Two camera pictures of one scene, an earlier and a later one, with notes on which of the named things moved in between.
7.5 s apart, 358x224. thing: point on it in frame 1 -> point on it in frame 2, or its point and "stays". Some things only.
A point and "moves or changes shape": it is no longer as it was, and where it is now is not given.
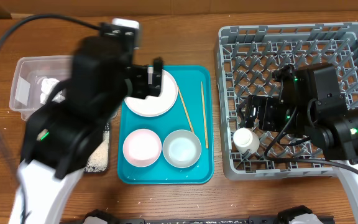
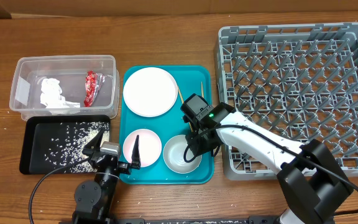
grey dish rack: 248,55 stays
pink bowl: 142,147 stays
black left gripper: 140,72 -> 126,167
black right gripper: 268,106 -> 201,150
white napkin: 46,86 stays
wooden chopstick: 191,124 stays
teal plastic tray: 192,112 stays
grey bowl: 181,149 moves or changes shape
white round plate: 154,106 stays
